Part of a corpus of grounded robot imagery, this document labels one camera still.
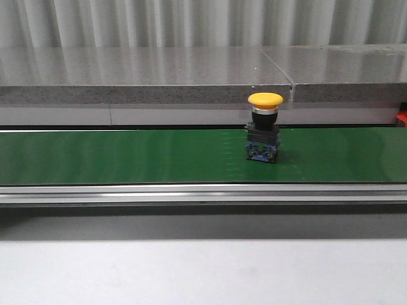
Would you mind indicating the white pleated curtain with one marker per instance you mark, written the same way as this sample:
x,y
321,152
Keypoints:
x,y
201,23

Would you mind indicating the yellow mushroom push button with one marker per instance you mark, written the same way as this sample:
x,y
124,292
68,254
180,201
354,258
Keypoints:
x,y
262,132

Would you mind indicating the green conveyor belt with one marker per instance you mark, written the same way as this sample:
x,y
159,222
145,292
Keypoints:
x,y
324,155

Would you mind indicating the red plastic object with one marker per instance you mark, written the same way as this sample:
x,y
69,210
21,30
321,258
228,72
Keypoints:
x,y
401,116

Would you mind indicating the grey stone counter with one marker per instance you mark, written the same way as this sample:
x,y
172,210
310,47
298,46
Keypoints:
x,y
118,86

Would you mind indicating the aluminium conveyor frame rail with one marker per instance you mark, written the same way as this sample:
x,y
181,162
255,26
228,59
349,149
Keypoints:
x,y
199,198

